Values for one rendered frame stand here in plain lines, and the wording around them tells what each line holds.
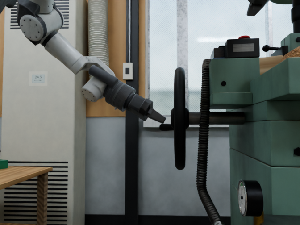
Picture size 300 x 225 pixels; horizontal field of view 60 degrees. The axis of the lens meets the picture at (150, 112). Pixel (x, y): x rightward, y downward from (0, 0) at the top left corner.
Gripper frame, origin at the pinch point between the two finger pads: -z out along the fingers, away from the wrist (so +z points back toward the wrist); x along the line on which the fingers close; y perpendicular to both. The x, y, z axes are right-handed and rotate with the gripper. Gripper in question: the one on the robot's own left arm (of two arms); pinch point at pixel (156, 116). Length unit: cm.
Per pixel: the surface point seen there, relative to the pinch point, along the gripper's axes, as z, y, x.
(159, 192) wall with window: -19, -26, -128
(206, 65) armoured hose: -6.4, 15.4, 18.8
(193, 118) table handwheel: -10.5, 2.1, 14.1
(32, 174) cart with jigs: 48, -50, -59
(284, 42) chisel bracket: -21.7, 32.7, 18.5
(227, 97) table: -14.8, 8.1, 24.1
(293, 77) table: -20, 8, 45
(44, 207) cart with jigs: 38, -67, -82
